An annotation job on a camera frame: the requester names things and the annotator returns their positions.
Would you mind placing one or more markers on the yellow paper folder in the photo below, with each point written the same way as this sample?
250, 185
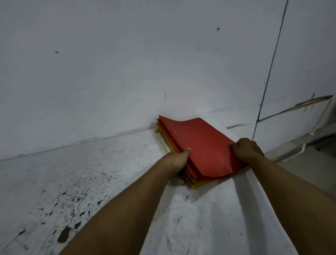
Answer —
196, 183

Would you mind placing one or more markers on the cream paper folder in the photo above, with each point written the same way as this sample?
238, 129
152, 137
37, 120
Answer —
163, 140

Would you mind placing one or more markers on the person's right forearm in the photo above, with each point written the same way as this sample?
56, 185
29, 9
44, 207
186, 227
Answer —
296, 205

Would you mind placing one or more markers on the peeling wooden strip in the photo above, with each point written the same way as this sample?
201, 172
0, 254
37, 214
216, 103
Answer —
301, 104

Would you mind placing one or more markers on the person's left forearm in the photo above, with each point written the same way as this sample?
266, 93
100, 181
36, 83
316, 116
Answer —
123, 215

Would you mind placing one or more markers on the dark red paper folder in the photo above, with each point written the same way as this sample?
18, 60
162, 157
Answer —
193, 172

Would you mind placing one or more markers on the person's left hand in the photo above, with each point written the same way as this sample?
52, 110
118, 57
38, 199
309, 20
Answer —
174, 161

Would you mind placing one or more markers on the person's right hand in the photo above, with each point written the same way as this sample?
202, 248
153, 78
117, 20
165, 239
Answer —
246, 150

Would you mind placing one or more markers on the person's left thumb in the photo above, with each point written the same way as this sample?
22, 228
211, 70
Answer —
185, 153

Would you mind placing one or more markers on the person's right thumb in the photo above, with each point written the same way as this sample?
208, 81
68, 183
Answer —
233, 148

